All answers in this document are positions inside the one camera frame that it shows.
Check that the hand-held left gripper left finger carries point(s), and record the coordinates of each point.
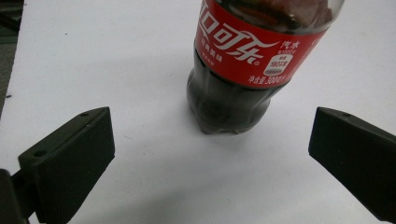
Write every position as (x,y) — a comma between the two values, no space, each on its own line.
(71,155)

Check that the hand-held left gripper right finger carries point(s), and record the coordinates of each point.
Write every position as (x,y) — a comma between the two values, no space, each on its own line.
(358,155)

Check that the cola bottle with red label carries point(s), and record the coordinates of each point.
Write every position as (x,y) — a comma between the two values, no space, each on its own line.
(236,93)

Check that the white table cover sheet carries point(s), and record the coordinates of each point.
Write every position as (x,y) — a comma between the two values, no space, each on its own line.
(149,77)

